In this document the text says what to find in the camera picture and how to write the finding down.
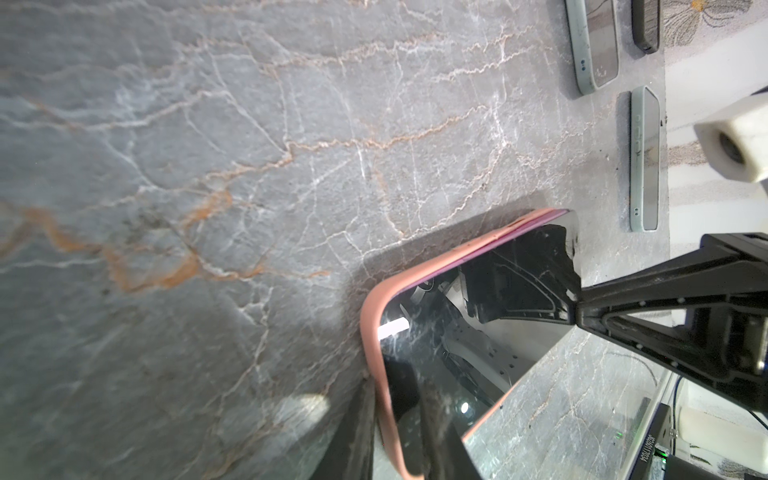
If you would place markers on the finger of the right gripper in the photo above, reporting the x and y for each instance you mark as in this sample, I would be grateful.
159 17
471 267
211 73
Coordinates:
703 315

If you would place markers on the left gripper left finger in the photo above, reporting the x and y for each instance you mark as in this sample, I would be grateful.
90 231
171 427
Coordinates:
349 455

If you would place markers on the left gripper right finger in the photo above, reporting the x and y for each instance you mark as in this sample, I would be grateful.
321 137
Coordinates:
444 455

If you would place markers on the pink phone case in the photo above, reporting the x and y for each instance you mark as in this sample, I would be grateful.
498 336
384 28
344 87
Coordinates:
384 312

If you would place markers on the light blue case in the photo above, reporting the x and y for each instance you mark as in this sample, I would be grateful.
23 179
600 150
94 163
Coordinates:
594 42
645 156

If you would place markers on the black phone case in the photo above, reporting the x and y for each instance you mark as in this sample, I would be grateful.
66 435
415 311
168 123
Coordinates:
646 24

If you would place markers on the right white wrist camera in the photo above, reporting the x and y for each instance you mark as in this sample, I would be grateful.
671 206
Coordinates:
734 139

